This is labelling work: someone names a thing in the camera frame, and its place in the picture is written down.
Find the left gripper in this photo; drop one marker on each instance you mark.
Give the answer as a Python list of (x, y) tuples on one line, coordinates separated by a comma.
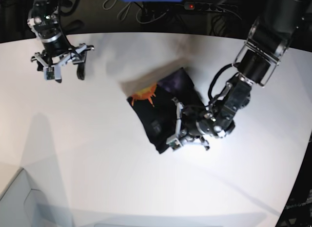
[(197, 125)]

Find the black power strip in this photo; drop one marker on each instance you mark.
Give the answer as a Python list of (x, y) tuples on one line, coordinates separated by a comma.
[(205, 7)]

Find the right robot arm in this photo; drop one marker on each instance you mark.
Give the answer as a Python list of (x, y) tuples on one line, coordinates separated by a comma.
[(44, 20)]

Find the grey plastic bin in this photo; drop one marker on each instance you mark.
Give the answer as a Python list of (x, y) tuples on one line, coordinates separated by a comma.
[(22, 205)]

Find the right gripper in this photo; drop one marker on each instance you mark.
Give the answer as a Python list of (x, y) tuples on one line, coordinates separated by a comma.
[(57, 45)]

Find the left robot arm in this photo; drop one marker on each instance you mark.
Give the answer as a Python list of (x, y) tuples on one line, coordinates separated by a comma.
[(230, 90)]

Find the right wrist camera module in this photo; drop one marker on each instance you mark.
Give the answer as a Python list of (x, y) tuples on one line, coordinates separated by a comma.
[(49, 73)]

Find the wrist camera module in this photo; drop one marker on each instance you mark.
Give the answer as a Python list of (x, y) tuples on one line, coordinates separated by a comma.
[(175, 144), (49, 73)]

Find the black t-shirt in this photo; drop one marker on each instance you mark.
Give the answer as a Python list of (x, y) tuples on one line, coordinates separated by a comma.
[(156, 109)]

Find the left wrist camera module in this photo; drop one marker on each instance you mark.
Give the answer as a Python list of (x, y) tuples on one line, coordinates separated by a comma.
[(175, 144)]

